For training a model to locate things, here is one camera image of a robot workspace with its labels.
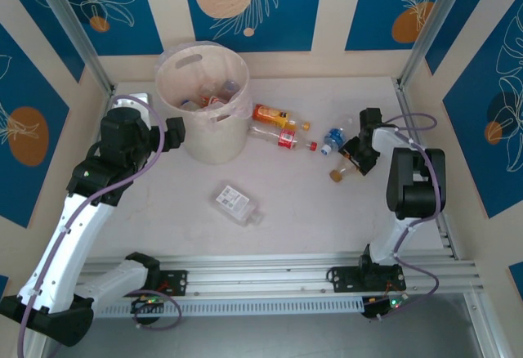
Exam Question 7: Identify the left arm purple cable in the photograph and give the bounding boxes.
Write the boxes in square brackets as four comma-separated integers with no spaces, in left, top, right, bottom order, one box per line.
[16,94,184,358]

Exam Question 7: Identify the aluminium frame post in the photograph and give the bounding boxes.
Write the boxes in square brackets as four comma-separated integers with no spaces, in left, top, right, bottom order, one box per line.
[398,0,471,87]
[28,0,116,94]

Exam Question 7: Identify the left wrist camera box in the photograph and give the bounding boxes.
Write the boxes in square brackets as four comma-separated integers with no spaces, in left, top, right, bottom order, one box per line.
[110,92,151,114]

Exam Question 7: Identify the white round bin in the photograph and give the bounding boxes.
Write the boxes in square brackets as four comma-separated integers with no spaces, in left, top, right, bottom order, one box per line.
[154,41,253,124]

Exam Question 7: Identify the orange juice bottle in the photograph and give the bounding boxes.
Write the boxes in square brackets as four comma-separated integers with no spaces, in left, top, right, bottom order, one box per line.
[252,103,311,132]

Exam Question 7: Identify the flat square clear bottle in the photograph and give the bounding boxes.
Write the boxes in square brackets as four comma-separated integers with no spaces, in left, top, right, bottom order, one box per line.
[208,181,266,227]

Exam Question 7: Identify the white slotted cable duct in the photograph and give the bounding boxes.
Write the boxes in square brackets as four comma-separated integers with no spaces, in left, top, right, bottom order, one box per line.
[51,296,365,319]

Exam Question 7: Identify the crushed bottle blue label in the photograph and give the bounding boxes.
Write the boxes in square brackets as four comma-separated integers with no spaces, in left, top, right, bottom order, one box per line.
[320,117,355,157]

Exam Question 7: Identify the long aluminium mounting rail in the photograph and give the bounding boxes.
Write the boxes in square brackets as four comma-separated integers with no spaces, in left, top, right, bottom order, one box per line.
[34,253,490,302]

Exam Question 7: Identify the clear bottle red label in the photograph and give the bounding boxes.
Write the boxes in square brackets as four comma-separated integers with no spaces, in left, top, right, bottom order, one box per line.
[248,125,319,153]

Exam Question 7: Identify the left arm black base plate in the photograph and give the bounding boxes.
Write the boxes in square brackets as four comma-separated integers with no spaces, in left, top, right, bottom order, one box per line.
[113,269,190,298]

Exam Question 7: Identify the beige round bin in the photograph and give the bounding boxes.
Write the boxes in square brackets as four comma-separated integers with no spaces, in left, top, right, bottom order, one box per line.
[154,43,251,166]

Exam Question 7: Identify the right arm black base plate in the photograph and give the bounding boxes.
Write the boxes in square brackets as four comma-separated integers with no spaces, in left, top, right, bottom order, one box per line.
[328,265,409,294]

